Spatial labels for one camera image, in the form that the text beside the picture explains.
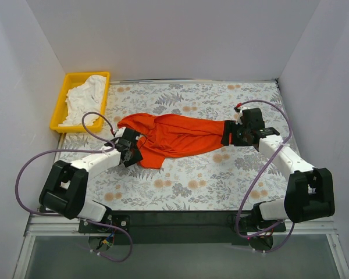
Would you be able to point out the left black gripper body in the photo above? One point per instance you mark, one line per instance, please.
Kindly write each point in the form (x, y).
(132, 147)

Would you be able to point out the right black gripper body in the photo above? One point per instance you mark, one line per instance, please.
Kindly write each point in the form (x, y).
(228, 132)

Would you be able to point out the orange t shirt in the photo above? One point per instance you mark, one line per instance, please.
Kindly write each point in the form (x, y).
(173, 136)

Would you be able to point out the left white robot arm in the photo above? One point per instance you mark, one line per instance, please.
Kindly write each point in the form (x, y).
(65, 190)

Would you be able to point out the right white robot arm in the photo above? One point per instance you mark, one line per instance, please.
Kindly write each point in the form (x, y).
(309, 193)

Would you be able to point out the floral table mat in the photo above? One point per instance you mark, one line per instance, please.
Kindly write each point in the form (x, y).
(218, 180)

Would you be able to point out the white t shirt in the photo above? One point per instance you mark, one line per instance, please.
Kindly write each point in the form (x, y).
(84, 98)

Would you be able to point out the yellow plastic bin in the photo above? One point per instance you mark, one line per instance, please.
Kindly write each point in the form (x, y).
(72, 80)

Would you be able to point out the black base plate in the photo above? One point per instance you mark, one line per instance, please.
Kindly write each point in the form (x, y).
(178, 227)

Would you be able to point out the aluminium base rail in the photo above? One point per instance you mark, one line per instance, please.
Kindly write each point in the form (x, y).
(52, 226)

